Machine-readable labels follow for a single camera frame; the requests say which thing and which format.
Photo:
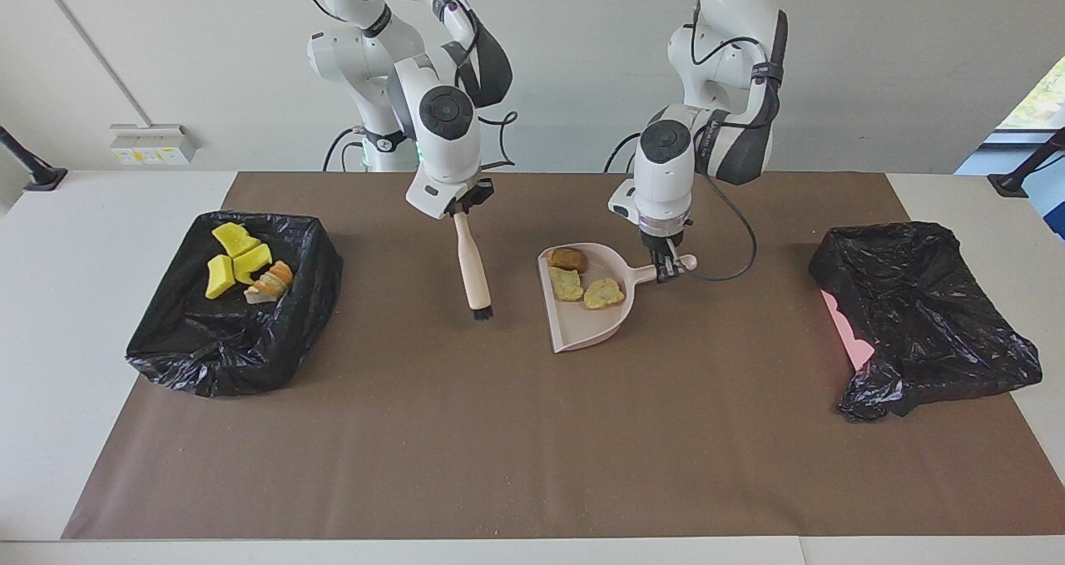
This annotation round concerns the pink plastic bin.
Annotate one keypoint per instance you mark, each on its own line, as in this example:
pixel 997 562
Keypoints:
pixel 849 340

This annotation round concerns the tan yellow sponge piece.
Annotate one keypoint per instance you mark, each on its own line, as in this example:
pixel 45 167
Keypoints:
pixel 603 294

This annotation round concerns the white wall conduit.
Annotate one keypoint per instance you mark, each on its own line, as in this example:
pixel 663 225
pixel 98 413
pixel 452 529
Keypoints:
pixel 91 49

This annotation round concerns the brown paper mat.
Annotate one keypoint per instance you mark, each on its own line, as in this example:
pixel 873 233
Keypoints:
pixel 532 473

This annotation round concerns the black stand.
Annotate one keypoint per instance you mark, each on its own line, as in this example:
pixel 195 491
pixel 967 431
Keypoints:
pixel 29 170
pixel 1023 174

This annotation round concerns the left black-bagged pink bin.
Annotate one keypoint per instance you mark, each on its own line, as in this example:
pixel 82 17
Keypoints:
pixel 923 315

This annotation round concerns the beige sponge piece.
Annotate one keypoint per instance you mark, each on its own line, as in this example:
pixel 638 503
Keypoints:
pixel 270 283

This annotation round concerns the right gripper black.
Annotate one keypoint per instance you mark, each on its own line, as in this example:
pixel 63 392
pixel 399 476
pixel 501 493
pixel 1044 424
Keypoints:
pixel 474 197

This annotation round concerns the window with green view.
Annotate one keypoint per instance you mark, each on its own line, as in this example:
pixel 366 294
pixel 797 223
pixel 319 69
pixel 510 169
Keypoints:
pixel 1044 99

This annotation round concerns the white wall socket box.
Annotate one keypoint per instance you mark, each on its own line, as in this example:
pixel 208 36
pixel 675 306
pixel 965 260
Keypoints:
pixel 154 145

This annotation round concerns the orange brown sponge piece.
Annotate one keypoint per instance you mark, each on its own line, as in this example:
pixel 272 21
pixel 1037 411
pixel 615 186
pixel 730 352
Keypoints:
pixel 567 259

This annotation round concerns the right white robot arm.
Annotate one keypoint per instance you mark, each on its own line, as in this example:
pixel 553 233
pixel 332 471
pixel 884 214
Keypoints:
pixel 453 157

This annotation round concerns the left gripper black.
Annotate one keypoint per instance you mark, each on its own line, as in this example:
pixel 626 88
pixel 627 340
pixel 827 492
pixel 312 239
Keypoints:
pixel 666 245

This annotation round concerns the beige plastic dustpan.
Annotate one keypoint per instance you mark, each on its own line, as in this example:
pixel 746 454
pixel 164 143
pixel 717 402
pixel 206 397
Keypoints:
pixel 582 328

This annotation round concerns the greenish tan sponge piece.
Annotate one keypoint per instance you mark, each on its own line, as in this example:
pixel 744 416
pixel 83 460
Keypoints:
pixel 566 284

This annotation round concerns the right black-bagged bin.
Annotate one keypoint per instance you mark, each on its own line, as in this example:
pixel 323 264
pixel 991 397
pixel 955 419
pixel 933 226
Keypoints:
pixel 241 340

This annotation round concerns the beige hand brush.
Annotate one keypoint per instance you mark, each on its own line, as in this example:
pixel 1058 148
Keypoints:
pixel 474 274

